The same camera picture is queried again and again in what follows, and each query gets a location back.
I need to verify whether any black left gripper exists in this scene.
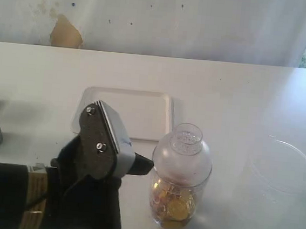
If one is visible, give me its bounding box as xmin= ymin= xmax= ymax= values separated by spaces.
xmin=41 ymin=136 xmax=154 ymax=229

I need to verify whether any pile of coins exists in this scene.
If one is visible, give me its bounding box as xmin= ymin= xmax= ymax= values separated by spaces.
xmin=148 ymin=182 xmax=198 ymax=229

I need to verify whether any clear dome lid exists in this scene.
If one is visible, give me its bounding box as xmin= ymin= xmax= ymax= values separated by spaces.
xmin=152 ymin=123 xmax=213 ymax=188

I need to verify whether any clear measuring jar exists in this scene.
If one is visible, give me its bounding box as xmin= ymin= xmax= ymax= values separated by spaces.
xmin=146 ymin=171 xmax=210 ymax=229

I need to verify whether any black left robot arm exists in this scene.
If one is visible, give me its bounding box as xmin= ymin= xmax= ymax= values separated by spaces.
xmin=0 ymin=137 xmax=121 ymax=229

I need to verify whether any white rectangular tray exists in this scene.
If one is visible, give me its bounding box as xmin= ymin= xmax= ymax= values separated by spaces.
xmin=71 ymin=86 xmax=174 ymax=141

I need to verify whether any large clear plastic container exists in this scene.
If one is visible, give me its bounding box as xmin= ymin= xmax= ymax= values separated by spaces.
xmin=232 ymin=135 xmax=306 ymax=229

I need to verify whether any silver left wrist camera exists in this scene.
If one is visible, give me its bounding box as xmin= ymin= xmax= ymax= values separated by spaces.
xmin=77 ymin=100 xmax=135 ymax=180

